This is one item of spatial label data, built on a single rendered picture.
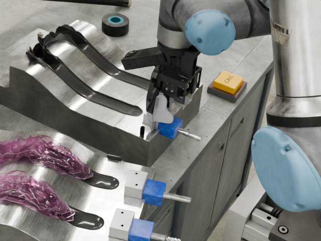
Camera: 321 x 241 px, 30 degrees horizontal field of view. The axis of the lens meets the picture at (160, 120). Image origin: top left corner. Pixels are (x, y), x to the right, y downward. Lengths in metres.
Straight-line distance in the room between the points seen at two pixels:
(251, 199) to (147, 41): 0.83
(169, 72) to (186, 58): 0.05
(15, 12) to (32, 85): 2.13
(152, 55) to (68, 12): 0.71
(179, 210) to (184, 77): 0.54
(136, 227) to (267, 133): 0.44
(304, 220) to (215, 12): 0.37
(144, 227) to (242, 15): 0.42
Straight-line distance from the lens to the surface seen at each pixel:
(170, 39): 1.14
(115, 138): 1.32
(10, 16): 3.47
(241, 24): 1.06
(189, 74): 1.19
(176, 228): 1.69
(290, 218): 0.96
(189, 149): 1.39
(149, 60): 1.22
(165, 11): 1.12
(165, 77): 1.20
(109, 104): 1.37
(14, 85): 1.44
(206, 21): 1.01
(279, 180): 0.78
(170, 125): 1.29
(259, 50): 1.79
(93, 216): 1.16
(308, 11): 0.75
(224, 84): 1.55
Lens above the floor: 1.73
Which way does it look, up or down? 39 degrees down
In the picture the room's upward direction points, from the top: 6 degrees clockwise
